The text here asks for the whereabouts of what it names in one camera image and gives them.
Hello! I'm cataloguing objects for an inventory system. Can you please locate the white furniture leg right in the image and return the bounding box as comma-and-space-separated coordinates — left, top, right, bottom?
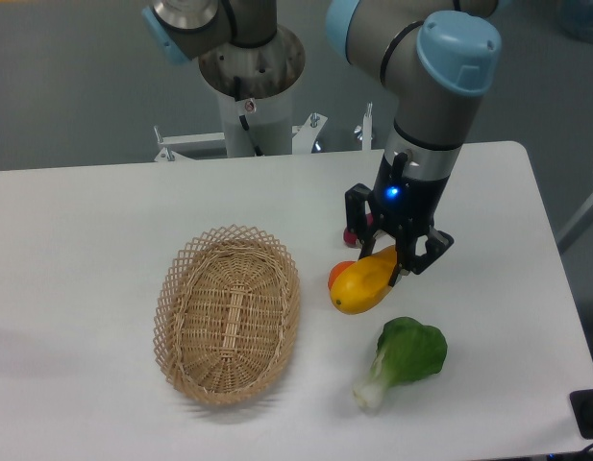
556, 192, 593, 254

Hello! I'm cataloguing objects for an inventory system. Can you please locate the yellow mango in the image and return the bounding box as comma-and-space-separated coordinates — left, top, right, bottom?
329, 246, 397, 315

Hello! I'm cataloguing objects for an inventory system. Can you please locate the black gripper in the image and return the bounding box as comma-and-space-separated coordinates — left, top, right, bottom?
344, 148, 456, 288

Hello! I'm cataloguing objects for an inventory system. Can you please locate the green bok choy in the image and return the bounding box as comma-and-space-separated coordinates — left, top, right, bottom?
353, 317, 448, 410

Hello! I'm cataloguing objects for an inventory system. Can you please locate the orange tangerine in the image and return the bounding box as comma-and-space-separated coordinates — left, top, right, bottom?
327, 260, 355, 290

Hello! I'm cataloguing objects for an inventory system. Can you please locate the purple sweet potato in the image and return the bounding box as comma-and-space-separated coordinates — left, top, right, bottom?
343, 213, 373, 248

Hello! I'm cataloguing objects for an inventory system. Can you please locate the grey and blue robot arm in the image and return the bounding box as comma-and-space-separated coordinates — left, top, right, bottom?
142, 1, 502, 284

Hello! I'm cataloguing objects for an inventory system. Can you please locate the woven wicker basket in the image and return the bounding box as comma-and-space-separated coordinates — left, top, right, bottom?
153, 225, 300, 405

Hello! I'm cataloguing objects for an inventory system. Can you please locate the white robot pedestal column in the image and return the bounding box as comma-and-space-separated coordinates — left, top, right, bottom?
198, 23, 307, 158

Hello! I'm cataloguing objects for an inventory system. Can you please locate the black device at table edge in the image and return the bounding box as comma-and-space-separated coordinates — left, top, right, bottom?
569, 389, 593, 439

